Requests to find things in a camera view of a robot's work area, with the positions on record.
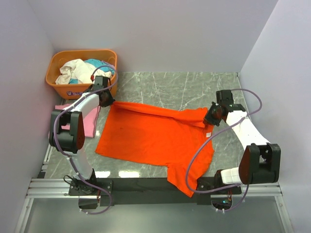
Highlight orange t shirt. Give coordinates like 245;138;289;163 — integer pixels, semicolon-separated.
95;101;214;197

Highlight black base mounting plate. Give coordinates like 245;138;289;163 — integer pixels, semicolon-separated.
69;177;242;206

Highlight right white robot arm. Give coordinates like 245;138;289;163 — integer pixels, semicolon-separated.
204;89;281;194

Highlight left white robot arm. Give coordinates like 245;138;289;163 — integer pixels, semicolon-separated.
49;76;115;195

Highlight white cream garment in tub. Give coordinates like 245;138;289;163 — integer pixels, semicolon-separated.
55;59;107;84

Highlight folded pink t shirt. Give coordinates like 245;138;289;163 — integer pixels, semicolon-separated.
55;104;100;138

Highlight orange plastic laundry tub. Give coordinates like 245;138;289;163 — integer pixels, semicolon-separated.
45;49;118;100

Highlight teal garment in tub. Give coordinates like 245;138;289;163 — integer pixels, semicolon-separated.
69;59;115;84

